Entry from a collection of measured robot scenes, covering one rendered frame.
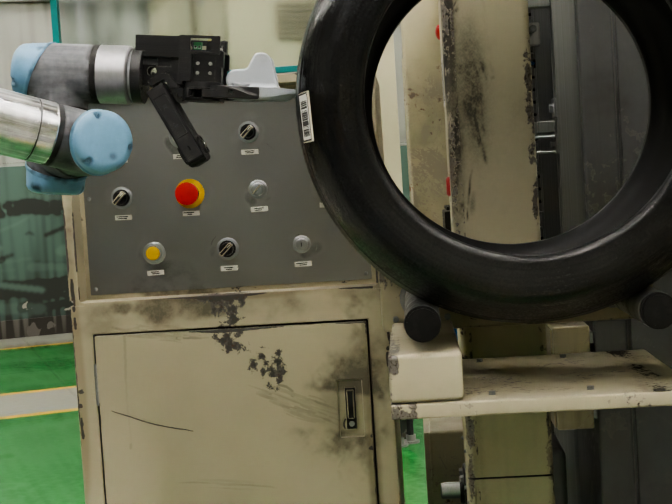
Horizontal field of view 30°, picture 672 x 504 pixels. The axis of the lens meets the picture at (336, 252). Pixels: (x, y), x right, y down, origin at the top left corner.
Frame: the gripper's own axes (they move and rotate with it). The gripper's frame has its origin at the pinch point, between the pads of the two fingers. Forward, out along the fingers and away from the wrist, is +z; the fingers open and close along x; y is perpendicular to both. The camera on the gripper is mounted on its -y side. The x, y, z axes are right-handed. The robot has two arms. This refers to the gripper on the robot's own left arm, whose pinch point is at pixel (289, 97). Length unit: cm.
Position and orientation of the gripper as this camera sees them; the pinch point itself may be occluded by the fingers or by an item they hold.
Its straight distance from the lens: 161.4
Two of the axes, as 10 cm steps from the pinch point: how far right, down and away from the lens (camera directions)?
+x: 0.5, -0.7, 10.0
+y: 0.4, -10.0, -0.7
